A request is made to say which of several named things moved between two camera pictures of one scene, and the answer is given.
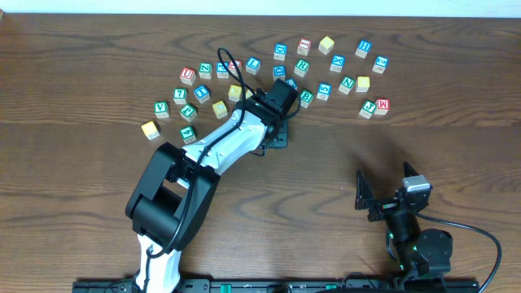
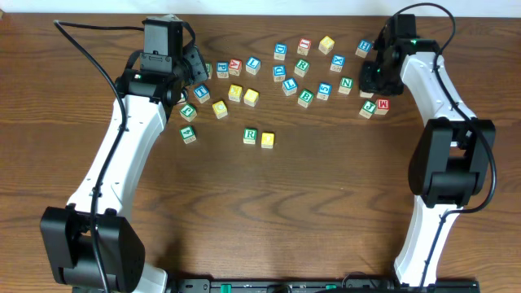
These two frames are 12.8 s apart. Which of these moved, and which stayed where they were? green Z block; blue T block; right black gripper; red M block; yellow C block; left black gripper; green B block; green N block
Moved: left black gripper; right black gripper
Stayed: green Z block; yellow C block; green N block; green B block; red M block; blue T block
